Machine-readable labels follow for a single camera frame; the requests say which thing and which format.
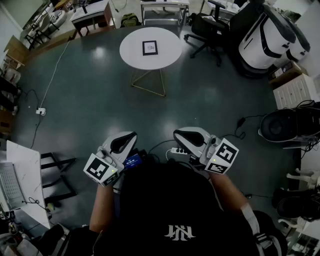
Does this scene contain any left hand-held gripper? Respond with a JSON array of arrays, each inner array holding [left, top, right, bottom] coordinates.
[[83, 130, 138, 188]]

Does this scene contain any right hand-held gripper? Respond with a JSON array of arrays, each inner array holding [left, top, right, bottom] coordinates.
[[173, 126, 240, 175]]

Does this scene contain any black picture frame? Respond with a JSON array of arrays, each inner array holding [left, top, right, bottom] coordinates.
[[142, 40, 159, 57]]

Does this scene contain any person's left forearm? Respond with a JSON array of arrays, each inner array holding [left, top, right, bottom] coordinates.
[[88, 176, 123, 233]]

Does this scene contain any person's right forearm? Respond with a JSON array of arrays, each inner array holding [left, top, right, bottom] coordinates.
[[207, 171, 253, 218]]

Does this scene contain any round white table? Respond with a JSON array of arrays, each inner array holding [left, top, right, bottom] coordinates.
[[119, 26, 183, 98]]

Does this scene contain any white multi-socket power strip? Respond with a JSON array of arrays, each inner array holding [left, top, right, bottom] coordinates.
[[166, 147, 188, 156]]

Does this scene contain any device with blue screen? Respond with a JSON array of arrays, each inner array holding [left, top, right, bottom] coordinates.
[[123, 153, 144, 169]]

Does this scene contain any black grey rounded machine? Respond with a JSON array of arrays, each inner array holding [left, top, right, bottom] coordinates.
[[258, 108, 320, 149]]

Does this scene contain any white marble desk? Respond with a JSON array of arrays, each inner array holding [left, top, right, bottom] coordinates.
[[0, 139, 51, 230]]

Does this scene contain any white black rounded machine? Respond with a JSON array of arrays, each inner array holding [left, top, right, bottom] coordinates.
[[229, 2, 298, 78], [283, 13, 311, 63]]

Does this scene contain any white drawer cabinet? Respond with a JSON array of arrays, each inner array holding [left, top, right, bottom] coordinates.
[[272, 73, 320, 110]]

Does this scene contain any open cardboard box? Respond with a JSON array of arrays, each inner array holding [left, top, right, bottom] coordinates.
[[267, 61, 310, 90]]

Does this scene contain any grey laptop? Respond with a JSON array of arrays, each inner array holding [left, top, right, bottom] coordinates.
[[0, 161, 26, 211]]

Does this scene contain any black office chair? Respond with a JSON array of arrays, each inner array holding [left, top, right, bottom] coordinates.
[[183, 0, 232, 68]]

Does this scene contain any green backpack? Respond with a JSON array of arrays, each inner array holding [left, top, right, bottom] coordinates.
[[119, 12, 140, 29]]

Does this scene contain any brown desk with white top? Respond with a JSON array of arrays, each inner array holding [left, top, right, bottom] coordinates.
[[69, 0, 117, 37]]

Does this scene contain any long white floor cable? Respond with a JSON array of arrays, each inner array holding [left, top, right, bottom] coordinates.
[[39, 39, 72, 110]]

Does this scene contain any white table with lower shelf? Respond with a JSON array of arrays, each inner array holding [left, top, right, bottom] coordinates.
[[140, 0, 190, 28]]

